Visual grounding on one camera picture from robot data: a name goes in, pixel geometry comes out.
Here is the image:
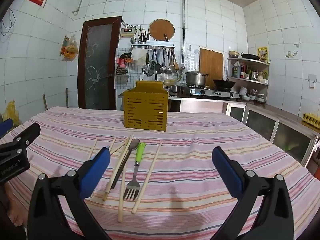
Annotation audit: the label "steel cooking pot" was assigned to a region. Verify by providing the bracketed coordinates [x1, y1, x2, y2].
[185, 71, 209, 87]

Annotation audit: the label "round wooden lid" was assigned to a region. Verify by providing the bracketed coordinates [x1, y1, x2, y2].
[149, 19, 175, 42]

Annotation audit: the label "gas stove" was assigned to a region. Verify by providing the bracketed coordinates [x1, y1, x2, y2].
[189, 85, 240, 99]

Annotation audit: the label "black wok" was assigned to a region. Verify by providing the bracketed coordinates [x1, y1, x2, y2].
[213, 79, 236, 92]

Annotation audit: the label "cooking oil bottle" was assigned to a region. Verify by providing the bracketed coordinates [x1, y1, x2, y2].
[232, 61, 242, 78]

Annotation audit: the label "metal wall rack shelf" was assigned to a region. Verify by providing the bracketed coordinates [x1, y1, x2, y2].
[130, 41, 176, 49]

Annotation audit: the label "row of condiment bottles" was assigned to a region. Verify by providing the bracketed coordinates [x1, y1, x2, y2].
[240, 64, 268, 82]

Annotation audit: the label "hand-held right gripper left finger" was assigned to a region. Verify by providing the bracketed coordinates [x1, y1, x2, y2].
[27, 147, 112, 240]

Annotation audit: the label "person's left hand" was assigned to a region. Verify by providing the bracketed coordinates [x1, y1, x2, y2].
[4, 180, 27, 230]

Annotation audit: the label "red items on wall rack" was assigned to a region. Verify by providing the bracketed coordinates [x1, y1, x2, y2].
[116, 52, 133, 75]

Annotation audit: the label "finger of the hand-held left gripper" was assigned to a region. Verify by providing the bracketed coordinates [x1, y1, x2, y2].
[0, 122, 41, 161]
[0, 119, 13, 140]

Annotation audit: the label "grey wall pipe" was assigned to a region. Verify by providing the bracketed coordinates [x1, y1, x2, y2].
[72, 0, 187, 67]

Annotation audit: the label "row of hanging kitchen utensils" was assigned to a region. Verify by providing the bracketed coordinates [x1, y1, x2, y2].
[142, 47, 180, 77]

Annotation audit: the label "corner shelf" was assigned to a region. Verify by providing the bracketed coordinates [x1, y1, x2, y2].
[227, 57, 270, 103]

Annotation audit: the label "hanging bag of oranges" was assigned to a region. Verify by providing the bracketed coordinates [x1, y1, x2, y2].
[59, 35, 79, 62]

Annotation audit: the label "black pan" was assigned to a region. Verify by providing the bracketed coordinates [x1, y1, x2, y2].
[240, 52, 260, 61]

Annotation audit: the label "dark metal spoon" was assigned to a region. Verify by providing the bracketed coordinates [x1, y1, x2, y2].
[110, 138, 140, 189]

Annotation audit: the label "green handled fork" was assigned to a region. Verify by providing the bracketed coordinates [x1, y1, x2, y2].
[123, 142, 147, 201]

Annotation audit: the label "yellow slotted utensil holder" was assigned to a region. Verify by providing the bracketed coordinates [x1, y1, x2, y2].
[124, 81, 168, 132]

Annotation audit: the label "yellow plastic bag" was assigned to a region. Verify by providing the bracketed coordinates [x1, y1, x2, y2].
[0, 100, 20, 128]

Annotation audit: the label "yellow egg tray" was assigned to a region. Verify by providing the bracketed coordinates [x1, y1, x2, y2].
[301, 112, 320, 127]

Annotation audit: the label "wooden cutting board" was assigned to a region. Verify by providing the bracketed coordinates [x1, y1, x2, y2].
[199, 48, 224, 87]

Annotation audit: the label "pink striped tablecloth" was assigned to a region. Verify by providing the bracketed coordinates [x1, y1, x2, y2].
[0, 106, 314, 240]

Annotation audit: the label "white electrical switch box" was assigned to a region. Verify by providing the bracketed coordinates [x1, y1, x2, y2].
[119, 27, 135, 38]

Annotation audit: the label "kitchen cabinet with glass doors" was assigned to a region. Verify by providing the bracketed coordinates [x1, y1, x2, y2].
[226, 101, 320, 168]

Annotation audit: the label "stack of bowls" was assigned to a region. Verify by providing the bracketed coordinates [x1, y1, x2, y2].
[239, 86, 265, 103]

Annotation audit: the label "yellow wall poster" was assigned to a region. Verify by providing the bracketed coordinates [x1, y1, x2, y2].
[257, 46, 269, 63]

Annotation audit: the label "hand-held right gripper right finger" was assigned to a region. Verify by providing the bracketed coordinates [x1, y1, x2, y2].
[212, 146, 295, 240]

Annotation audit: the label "white hanging cloth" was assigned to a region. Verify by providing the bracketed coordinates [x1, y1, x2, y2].
[132, 49, 148, 67]

